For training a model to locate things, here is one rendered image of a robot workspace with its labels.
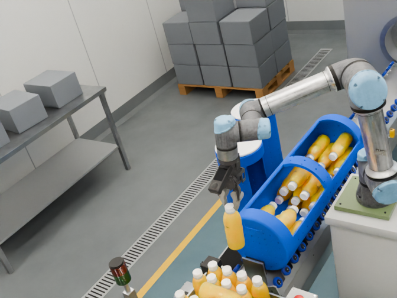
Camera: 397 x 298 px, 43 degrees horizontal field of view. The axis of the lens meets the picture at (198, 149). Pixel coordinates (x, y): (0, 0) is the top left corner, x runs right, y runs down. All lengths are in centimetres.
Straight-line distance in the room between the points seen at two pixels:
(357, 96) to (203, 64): 435
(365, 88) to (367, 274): 91
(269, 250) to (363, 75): 84
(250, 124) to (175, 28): 431
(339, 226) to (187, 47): 414
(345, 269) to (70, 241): 272
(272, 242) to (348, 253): 35
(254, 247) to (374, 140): 70
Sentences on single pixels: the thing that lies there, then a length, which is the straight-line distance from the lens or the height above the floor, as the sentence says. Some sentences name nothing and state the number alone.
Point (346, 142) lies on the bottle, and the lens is 265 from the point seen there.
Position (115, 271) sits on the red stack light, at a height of 124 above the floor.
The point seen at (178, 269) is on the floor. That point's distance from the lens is 378.
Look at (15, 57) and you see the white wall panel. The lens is 524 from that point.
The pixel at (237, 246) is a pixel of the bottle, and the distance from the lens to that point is 197.
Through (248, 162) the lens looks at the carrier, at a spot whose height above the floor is 98.
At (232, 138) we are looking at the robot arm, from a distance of 173.
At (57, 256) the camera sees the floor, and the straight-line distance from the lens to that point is 439.
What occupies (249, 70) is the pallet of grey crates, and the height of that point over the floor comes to 37.
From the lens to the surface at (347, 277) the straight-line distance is 238.
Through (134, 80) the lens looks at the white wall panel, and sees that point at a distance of 633.
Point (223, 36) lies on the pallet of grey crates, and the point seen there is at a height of 76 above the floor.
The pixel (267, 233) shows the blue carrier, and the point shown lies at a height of 118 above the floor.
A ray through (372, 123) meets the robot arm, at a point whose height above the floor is 163.
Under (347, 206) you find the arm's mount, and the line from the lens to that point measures 217.
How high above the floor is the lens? 253
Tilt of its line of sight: 30 degrees down
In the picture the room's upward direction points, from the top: 15 degrees counter-clockwise
